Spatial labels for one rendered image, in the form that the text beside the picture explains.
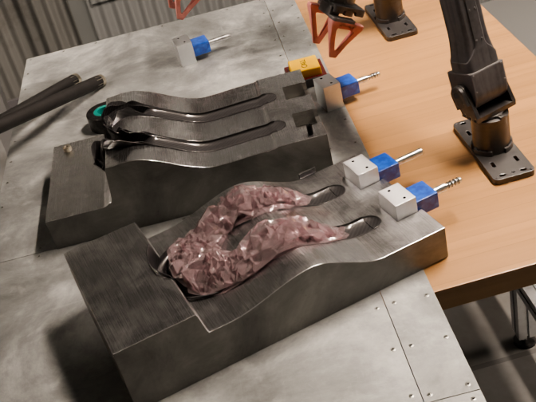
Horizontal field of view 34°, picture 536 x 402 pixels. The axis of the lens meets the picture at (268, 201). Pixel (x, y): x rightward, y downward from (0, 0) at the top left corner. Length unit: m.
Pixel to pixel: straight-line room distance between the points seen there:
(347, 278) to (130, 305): 0.30
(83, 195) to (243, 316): 0.49
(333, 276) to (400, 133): 0.47
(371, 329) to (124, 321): 0.34
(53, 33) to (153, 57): 1.66
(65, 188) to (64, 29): 2.20
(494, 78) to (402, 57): 0.44
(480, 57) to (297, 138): 0.33
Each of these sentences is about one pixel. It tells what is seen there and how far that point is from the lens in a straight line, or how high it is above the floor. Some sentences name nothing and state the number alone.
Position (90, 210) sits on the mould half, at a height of 0.86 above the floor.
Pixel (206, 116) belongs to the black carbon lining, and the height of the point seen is 0.88.
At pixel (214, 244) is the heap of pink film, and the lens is 1.27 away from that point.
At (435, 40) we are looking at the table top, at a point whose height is 0.80.
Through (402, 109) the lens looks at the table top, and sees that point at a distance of 1.70.
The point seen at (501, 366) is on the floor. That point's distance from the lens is 2.26.
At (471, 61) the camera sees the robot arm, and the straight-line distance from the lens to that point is 1.45.
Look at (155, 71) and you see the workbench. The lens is 2.07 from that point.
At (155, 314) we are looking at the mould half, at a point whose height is 0.91.
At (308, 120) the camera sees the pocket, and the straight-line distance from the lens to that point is 1.58.
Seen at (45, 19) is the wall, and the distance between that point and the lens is 3.76.
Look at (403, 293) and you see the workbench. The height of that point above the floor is 0.80.
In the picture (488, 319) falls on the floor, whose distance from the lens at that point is 2.38.
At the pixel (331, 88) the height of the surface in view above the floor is 0.85.
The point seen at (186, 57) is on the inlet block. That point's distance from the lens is 2.05.
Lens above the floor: 1.65
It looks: 34 degrees down
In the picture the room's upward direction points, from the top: 14 degrees counter-clockwise
